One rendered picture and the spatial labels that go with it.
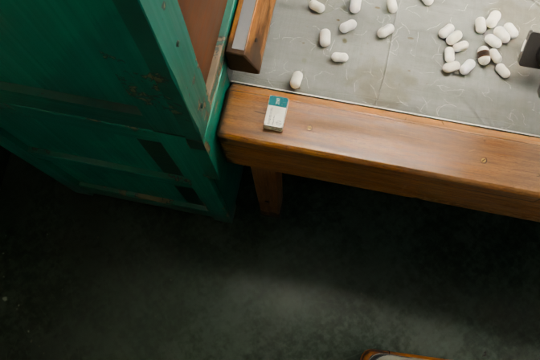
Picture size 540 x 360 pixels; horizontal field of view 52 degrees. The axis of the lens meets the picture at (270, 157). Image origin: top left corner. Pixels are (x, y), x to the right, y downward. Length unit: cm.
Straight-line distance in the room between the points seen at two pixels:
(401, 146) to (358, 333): 83
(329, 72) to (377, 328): 90
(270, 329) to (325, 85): 88
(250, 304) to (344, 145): 83
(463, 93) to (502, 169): 17
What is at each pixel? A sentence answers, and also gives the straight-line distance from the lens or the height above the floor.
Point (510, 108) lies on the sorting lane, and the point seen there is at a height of 74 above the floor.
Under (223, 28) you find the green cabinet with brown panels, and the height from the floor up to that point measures 87.
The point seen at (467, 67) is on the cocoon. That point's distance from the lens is 111.
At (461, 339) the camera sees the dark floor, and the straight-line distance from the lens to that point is 179.
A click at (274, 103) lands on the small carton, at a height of 78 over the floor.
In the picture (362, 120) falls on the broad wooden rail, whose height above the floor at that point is 76.
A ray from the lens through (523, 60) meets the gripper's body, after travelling 110.
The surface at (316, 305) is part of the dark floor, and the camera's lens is 172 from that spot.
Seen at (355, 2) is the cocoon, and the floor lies 76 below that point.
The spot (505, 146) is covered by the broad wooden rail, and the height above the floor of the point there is 76.
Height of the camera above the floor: 171
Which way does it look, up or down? 73 degrees down
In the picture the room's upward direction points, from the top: 5 degrees counter-clockwise
